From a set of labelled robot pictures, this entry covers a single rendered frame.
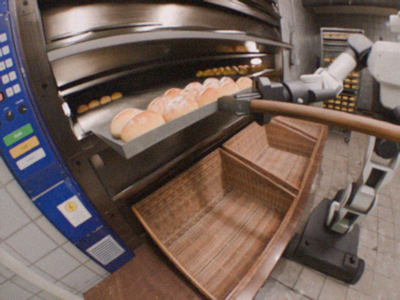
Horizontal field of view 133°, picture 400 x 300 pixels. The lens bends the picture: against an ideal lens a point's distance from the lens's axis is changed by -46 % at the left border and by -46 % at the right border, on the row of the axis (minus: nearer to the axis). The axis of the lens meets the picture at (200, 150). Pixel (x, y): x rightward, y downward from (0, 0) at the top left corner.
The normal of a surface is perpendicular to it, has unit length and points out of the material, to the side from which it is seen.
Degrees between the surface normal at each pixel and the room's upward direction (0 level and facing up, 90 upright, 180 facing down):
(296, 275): 0
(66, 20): 70
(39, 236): 90
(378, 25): 90
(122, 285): 0
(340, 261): 0
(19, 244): 90
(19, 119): 90
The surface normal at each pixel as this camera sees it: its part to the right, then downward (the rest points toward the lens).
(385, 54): -0.93, 0.29
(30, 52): 0.70, 0.26
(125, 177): 0.61, -0.05
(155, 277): -0.15, -0.85
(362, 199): -0.69, 0.39
